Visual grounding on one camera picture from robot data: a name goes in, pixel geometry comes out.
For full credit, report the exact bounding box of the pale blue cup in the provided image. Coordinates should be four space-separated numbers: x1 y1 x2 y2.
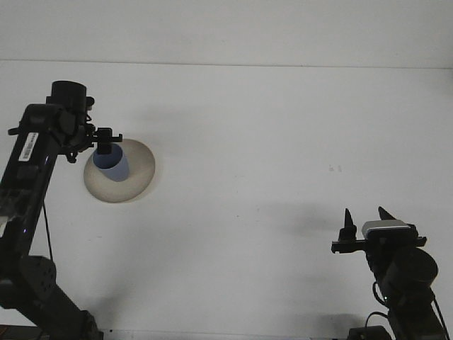
92 141 128 183

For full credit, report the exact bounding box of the pale round plate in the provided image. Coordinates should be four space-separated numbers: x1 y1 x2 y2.
84 138 156 204

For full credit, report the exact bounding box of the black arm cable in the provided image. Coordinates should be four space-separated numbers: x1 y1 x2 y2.
364 297 447 336
41 200 55 262

